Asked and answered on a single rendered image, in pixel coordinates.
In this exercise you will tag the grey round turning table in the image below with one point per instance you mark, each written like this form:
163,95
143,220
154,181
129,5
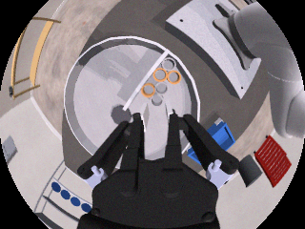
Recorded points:
112,72

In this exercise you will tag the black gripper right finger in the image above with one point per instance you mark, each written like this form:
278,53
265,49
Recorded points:
219,164

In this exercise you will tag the blue plastic crate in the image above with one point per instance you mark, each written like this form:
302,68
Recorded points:
219,131

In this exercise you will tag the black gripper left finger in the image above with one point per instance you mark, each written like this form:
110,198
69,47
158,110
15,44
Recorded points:
103,162

